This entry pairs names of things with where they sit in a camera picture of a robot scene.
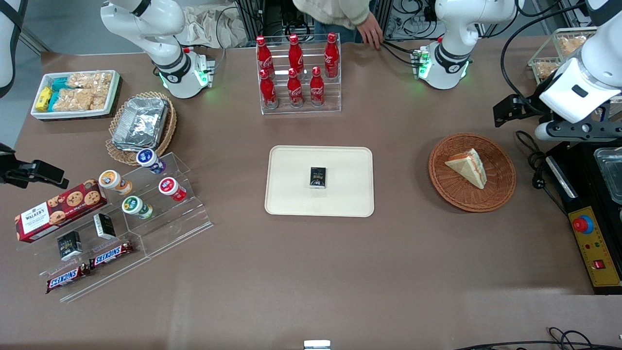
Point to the teal snack packet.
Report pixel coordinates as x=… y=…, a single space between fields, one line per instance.
x=60 y=84
x=53 y=101

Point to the yellow snack packet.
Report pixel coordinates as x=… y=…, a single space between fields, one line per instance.
x=43 y=98

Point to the oval wicker basket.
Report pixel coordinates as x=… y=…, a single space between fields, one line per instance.
x=167 y=131

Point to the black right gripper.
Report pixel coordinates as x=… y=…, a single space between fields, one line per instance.
x=10 y=171

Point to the bystander in beige sweater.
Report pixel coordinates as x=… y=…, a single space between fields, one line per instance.
x=335 y=9

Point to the orange lid yogurt cup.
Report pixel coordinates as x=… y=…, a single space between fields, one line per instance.
x=112 y=181

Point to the yellow control panel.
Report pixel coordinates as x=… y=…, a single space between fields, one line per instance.
x=595 y=248

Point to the grey metal rail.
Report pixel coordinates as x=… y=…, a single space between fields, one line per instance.
x=34 y=41

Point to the round brown wicker basket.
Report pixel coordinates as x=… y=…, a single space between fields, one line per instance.
x=495 y=189

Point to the clear glass container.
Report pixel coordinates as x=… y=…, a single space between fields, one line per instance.
x=610 y=175

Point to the red lid yogurt cup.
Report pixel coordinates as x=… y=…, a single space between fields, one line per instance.
x=170 y=188

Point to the black countertop appliance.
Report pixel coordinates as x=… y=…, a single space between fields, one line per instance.
x=583 y=180

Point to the small white device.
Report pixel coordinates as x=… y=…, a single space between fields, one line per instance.
x=317 y=345

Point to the green lid yogurt cup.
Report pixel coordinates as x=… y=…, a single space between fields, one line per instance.
x=134 y=206

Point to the Snickers chocolate bar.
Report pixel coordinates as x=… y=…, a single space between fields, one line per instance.
x=111 y=254
x=68 y=278

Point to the clear rice cracker bag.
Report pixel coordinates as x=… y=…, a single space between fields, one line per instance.
x=73 y=99
x=90 y=79
x=100 y=98

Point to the bystander bare hand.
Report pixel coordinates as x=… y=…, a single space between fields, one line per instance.
x=371 y=33

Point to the clear acrylic snack stand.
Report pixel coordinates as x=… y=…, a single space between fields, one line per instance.
x=112 y=277

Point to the clear acrylic bottle rack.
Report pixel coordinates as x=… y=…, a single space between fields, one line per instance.
x=301 y=111

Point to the triangular sandwich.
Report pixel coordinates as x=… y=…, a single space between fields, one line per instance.
x=469 y=167

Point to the black equipment frame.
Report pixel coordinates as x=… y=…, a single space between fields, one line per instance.
x=272 y=19

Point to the red cola bottle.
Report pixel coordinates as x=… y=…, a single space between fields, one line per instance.
x=295 y=53
x=332 y=56
x=317 y=90
x=267 y=92
x=265 y=56
x=294 y=90

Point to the stack of foil trays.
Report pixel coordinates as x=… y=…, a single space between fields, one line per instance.
x=141 y=121

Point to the crumpled beige cloth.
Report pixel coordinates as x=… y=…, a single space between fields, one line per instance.
x=209 y=26

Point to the white rectangular snack bin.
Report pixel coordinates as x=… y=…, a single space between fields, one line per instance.
x=114 y=95

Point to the clear acrylic cup stand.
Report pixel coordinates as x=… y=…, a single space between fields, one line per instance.
x=189 y=228

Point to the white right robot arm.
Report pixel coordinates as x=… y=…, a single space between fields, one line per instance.
x=170 y=48

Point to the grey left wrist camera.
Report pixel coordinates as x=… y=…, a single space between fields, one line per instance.
x=583 y=130

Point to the small black box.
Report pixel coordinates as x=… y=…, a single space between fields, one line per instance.
x=318 y=177
x=69 y=245
x=104 y=226

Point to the cream plastic tray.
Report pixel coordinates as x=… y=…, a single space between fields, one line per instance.
x=291 y=194

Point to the red Walkers cookie box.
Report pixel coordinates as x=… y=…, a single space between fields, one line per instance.
x=58 y=211

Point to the blue lid yogurt cup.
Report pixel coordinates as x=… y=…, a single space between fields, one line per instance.
x=148 y=159

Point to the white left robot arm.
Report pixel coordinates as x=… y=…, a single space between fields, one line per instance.
x=452 y=29

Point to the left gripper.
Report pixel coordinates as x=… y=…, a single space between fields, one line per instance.
x=528 y=106

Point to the clear fried snack bag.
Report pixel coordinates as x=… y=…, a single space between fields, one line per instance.
x=545 y=69
x=569 y=45

